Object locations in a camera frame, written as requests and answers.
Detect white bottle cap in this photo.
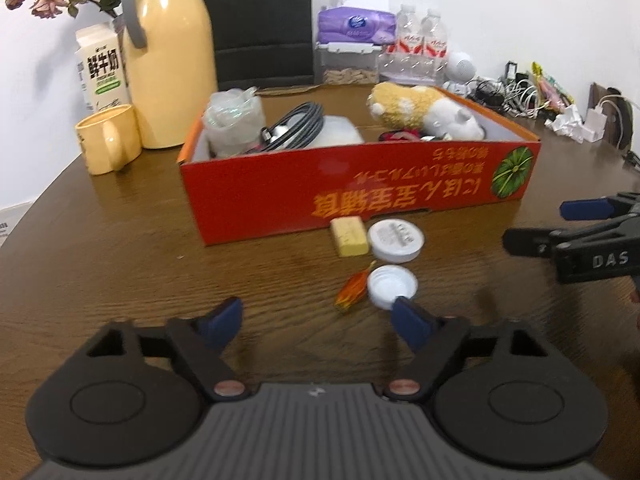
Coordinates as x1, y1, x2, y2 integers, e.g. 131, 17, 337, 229
367, 264, 418, 310

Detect round white tin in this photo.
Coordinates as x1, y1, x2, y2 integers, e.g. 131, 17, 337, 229
368, 219, 425, 263

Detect small orange object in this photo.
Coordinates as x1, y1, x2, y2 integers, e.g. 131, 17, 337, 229
334, 260, 376, 312

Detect yellow thermos jug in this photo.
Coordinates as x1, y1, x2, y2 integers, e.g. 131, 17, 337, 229
122, 0, 217, 150

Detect yellow mug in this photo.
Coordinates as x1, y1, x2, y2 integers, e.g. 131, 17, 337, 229
75, 104, 142, 176

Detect colourful snack packet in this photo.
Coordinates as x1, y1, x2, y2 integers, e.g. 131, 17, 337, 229
532, 62, 575, 113

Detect crumpled white paper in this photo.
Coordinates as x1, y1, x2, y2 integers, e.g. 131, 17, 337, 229
544, 104, 584, 143

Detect water bottle left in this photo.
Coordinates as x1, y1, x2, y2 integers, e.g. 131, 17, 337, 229
378, 3, 423, 80

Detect braided cable with pink tie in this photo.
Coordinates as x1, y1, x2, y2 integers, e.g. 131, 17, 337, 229
259, 101, 326, 152

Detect yellow white plush sheep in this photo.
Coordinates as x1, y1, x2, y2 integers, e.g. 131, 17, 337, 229
367, 81, 485, 141

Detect black paper bag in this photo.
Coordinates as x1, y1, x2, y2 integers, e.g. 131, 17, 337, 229
204, 0, 314, 90

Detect yellow eraser block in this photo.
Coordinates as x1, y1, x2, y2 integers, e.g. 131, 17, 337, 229
330, 216, 370, 258

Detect translucent plastic box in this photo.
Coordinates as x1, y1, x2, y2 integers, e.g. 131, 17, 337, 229
309, 115, 364, 148

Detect red fabric rose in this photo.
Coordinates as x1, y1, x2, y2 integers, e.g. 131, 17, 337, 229
378, 130, 421, 142

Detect purple tissue pack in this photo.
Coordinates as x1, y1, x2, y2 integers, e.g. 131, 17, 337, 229
317, 0, 397, 46

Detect tangled charger cables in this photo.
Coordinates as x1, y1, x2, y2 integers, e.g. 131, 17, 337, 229
470, 60, 551, 120

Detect white milk carton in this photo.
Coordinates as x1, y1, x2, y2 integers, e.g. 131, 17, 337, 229
76, 23, 130, 114

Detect red cardboard box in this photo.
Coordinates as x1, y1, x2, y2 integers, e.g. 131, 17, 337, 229
178, 86, 540, 245

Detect clear snack container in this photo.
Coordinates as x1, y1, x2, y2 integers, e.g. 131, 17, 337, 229
314, 42, 382, 86

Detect white robot toy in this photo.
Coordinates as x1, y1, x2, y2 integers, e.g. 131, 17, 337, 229
442, 52, 476, 98

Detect iridescent plastic bag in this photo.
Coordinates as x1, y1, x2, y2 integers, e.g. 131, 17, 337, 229
202, 87, 266, 158

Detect white power strip charger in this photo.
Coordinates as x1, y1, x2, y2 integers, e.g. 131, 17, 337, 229
584, 94, 639, 151

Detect water bottle middle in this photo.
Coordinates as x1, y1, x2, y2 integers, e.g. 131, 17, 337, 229
421, 8, 448, 86

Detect water bottle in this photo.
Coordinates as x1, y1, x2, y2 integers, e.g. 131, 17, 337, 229
378, 3, 423, 80
421, 8, 448, 86

